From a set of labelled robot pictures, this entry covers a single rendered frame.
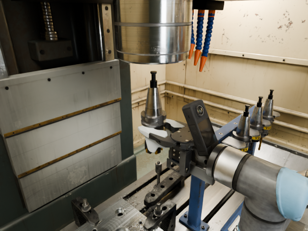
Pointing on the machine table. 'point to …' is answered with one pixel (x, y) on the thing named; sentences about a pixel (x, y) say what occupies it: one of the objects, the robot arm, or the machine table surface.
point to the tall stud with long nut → (158, 171)
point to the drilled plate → (107, 222)
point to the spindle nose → (153, 30)
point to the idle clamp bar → (173, 179)
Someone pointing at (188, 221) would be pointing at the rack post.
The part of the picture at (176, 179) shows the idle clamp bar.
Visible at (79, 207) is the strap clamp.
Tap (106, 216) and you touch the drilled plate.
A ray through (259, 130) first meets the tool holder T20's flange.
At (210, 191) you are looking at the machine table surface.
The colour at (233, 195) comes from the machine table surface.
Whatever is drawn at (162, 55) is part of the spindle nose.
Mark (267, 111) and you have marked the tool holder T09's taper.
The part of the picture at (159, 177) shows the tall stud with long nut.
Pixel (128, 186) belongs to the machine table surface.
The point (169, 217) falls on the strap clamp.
